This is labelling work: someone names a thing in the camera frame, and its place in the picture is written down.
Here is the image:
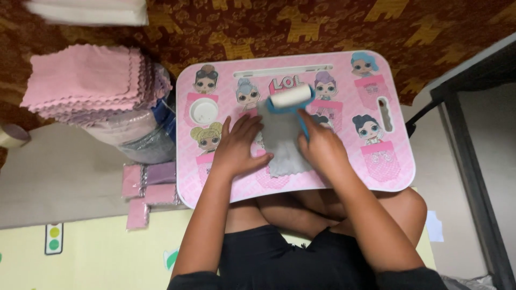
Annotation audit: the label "white paper scrap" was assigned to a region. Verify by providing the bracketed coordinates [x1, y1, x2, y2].
[426, 210, 444, 243]

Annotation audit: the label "tape roll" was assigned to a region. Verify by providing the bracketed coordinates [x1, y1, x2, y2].
[0, 123, 31, 149]

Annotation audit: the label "grey cleaning cloth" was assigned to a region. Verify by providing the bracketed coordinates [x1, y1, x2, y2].
[257, 101, 314, 178]

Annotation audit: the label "pink cartoon lap desk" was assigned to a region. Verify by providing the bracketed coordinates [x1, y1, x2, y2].
[176, 50, 417, 209]

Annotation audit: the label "brown patterned blanket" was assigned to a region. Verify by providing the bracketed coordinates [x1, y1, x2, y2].
[0, 0, 516, 170]

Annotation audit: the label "pink packed cloth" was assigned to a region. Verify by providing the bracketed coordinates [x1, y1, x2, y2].
[122, 163, 145, 199]
[126, 199, 151, 231]
[144, 184, 180, 206]

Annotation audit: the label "blue plastic bag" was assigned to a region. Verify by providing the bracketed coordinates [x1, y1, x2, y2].
[155, 98, 177, 142]

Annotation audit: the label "yellow play mat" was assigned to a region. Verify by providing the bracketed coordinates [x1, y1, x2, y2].
[0, 187, 437, 290]

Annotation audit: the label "clear bag of grey cloths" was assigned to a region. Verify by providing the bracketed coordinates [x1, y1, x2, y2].
[118, 128, 177, 165]

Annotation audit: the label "clear bag of pink cloths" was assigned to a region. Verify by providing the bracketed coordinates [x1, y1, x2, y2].
[84, 109, 162, 147]

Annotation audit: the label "purple packed cloth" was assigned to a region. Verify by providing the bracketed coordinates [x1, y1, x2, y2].
[144, 161, 177, 187]

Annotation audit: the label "person's right hand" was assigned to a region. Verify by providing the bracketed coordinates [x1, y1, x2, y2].
[297, 109, 350, 178]

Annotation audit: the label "dark metal frame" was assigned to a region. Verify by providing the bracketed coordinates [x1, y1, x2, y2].
[405, 32, 516, 290]

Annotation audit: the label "stack of white sheets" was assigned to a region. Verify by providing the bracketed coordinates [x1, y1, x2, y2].
[22, 0, 149, 27]

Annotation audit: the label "person's left hand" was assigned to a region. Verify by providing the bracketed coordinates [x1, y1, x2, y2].
[213, 115, 274, 178]

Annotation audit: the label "black shorts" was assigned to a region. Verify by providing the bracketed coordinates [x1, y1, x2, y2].
[218, 224, 379, 290]

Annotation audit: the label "stack of pink cloths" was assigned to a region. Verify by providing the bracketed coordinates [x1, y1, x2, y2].
[20, 43, 173, 129]

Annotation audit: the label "blue lint roller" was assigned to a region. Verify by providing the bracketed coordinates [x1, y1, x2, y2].
[265, 84, 317, 141]

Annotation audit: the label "person's legs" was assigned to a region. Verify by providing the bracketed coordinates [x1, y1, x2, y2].
[224, 187, 428, 247]

